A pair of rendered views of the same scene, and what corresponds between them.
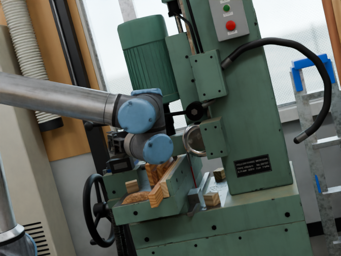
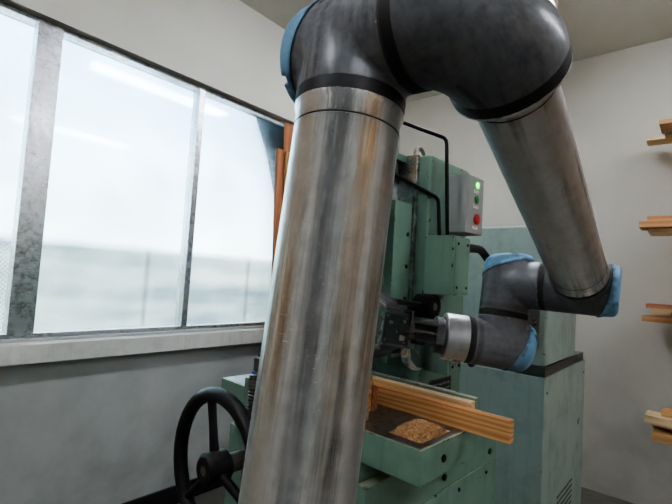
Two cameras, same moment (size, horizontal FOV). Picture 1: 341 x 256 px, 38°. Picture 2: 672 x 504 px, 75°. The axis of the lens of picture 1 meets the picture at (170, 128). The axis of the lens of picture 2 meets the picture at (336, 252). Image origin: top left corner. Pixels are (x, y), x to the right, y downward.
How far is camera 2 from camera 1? 1.61 m
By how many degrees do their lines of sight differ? 60
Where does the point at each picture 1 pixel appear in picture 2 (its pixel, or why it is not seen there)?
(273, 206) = (483, 441)
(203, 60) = (462, 245)
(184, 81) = (399, 263)
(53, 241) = not seen: outside the picture
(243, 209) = not seen: hidden behind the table
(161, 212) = (464, 453)
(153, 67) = not seen: hidden behind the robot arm
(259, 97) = (456, 307)
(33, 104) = (581, 213)
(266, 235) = (474, 481)
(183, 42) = (408, 216)
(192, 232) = (426, 489)
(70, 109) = (596, 247)
